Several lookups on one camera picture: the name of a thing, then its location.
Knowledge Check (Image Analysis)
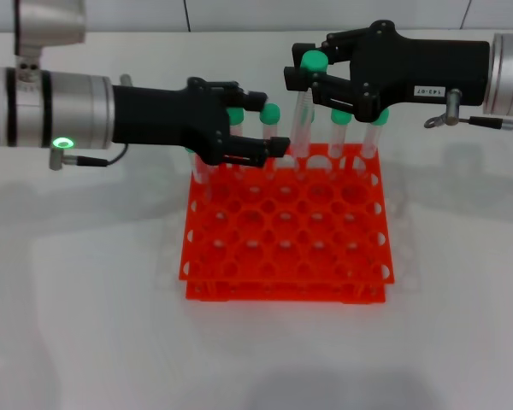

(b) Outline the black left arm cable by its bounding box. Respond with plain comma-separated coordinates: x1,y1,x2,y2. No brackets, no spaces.
49,147,132,172

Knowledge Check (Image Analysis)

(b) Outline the orange test tube rack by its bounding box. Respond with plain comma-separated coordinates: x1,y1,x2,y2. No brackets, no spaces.
178,143,398,305

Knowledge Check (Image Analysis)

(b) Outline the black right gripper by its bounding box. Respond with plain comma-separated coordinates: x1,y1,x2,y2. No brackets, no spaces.
291,19,491,123

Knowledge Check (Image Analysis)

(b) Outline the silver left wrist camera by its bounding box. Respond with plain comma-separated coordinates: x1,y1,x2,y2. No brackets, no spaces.
13,0,86,82

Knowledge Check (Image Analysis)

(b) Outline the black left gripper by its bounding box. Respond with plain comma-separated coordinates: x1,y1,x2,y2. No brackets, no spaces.
110,76,291,168

